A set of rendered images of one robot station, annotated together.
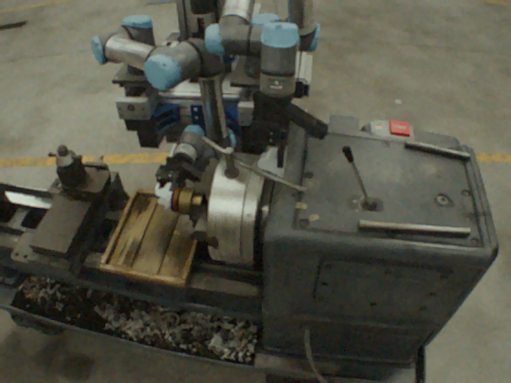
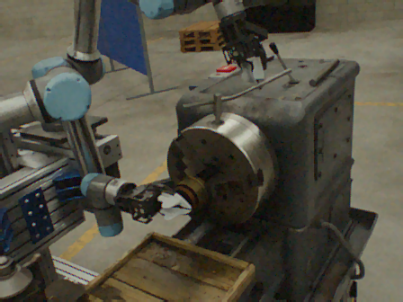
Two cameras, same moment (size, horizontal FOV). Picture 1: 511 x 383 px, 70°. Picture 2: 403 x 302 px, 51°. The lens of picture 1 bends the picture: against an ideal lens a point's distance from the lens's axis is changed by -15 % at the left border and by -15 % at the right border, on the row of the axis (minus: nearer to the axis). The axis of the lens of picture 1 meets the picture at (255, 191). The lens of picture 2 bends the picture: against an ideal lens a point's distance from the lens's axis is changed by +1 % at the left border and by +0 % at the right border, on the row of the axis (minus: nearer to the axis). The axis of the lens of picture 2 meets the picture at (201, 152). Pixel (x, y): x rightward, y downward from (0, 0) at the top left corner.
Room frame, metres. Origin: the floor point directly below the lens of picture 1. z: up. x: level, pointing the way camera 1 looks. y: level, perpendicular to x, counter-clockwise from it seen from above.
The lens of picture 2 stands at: (0.37, 1.05, 1.64)
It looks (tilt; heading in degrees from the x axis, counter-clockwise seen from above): 24 degrees down; 296
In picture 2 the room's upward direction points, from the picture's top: 7 degrees counter-clockwise
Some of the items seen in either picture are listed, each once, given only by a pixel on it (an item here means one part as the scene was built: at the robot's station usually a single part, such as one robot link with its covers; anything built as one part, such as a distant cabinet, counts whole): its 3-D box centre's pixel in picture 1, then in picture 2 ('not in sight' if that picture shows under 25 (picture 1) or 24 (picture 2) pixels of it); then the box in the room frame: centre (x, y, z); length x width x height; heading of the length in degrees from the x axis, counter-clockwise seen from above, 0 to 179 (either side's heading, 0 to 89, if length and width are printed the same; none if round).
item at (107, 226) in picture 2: (197, 160); (107, 214); (1.12, 0.21, 0.98); 0.11 x 0.08 x 0.11; 136
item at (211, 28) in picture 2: not in sight; (207, 35); (4.03, -7.49, 0.22); 1.25 x 0.86 x 0.44; 92
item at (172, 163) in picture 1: (174, 173); (140, 199); (0.95, 0.26, 1.08); 0.12 x 0.09 x 0.08; 169
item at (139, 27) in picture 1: (137, 32); not in sight; (1.51, 0.45, 1.33); 0.13 x 0.12 x 0.14; 136
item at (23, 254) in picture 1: (66, 216); not in sight; (0.93, 0.71, 0.90); 0.47 x 0.30 x 0.06; 169
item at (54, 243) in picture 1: (73, 205); not in sight; (0.94, 0.66, 0.95); 0.43 x 0.17 x 0.05; 169
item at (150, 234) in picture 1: (157, 234); (167, 284); (0.86, 0.34, 0.89); 0.36 x 0.30 x 0.04; 169
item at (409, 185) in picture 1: (374, 223); (272, 128); (0.74, -0.35, 1.06); 0.59 x 0.48 x 0.39; 79
